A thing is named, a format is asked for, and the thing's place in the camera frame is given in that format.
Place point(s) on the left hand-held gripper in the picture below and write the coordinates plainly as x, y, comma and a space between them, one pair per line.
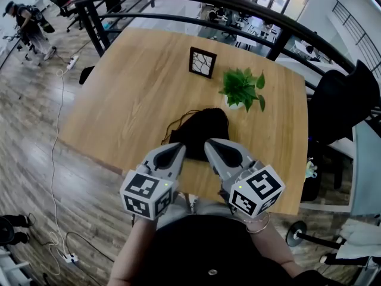
146, 194

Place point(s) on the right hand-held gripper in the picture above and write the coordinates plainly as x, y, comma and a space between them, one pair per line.
256, 189

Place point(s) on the person's right forearm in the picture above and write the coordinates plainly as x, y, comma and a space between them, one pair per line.
276, 249

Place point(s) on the person's left forearm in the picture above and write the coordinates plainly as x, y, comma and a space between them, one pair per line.
131, 249

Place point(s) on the person's left shoe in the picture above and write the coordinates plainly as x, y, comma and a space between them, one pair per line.
183, 197

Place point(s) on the person's shoe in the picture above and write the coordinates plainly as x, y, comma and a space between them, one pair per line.
183, 197
193, 204

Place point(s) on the person's right shoe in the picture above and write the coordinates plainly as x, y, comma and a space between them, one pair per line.
193, 204

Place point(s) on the person's grey shorts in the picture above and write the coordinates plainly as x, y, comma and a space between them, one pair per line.
208, 208

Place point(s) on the green plant in white pot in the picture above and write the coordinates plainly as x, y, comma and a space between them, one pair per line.
241, 86

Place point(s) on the person's black shirt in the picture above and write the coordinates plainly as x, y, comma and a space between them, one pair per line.
208, 249

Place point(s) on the black wheeled stand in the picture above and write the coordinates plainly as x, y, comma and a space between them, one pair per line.
296, 234

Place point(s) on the black rounded pad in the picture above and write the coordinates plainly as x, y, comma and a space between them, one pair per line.
86, 74

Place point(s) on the black mesh office chair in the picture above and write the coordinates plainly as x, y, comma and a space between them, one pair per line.
339, 109

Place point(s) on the white power strip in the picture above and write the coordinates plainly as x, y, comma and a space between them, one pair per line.
72, 62
71, 258

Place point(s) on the pale grey table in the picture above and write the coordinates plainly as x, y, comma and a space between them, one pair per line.
367, 174

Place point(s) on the white cloth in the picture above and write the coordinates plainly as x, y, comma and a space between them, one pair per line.
360, 237

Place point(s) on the black pendant lamp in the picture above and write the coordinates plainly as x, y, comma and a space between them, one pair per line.
376, 3

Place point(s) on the black picture frame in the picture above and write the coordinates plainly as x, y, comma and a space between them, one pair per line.
202, 62

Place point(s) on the black wall railing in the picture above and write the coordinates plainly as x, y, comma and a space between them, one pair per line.
351, 18

